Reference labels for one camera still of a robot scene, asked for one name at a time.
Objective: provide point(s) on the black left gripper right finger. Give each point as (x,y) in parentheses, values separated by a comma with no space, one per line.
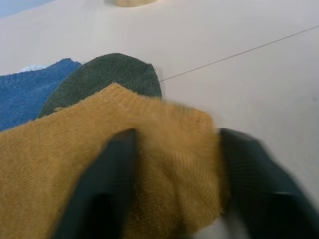
(259,189)

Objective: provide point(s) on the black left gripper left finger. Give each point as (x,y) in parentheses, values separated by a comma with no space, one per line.
(99,189)

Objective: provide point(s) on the mustard yellow sock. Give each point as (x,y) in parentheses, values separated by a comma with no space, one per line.
(45,159)

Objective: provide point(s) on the dark green sock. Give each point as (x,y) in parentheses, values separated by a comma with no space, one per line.
(104,74)

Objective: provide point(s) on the blue sock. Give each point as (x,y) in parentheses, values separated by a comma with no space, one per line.
(22,94)

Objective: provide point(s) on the light woven basket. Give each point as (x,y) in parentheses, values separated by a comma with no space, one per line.
(132,2)

